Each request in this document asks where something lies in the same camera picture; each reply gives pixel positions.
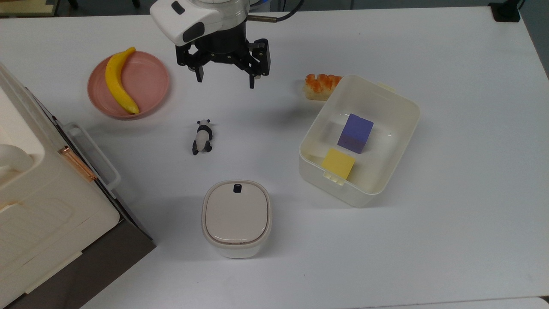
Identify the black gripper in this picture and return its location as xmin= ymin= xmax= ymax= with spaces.
xmin=175 ymin=27 xmax=271 ymax=89

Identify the cream plastic box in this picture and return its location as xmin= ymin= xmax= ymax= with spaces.
xmin=299 ymin=74 xmax=421 ymax=208

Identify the dark brown base box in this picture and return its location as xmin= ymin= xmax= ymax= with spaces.
xmin=4 ymin=86 xmax=157 ymax=309

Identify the panda figurine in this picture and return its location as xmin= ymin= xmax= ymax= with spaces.
xmin=192 ymin=119 xmax=214 ymax=155

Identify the pink plate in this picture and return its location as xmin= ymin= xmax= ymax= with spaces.
xmin=87 ymin=51 xmax=170 ymax=120

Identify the orange glazed toy bread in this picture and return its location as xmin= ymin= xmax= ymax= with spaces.
xmin=304 ymin=73 xmax=343 ymax=101

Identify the yellow toy banana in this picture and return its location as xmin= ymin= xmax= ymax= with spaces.
xmin=105 ymin=47 xmax=140 ymax=115

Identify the white lidded bin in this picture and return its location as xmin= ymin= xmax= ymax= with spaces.
xmin=202 ymin=180 xmax=273 ymax=259

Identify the purple block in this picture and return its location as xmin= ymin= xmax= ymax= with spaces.
xmin=337 ymin=113 xmax=374 ymax=154

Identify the yellow block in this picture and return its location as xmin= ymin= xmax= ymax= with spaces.
xmin=321 ymin=148 xmax=356 ymax=181

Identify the cream toy cabinet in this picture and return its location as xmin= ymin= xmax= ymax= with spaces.
xmin=0 ymin=62 xmax=122 ymax=307

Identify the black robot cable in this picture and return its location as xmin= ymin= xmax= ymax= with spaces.
xmin=248 ymin=0 xmax=306 ymax=23

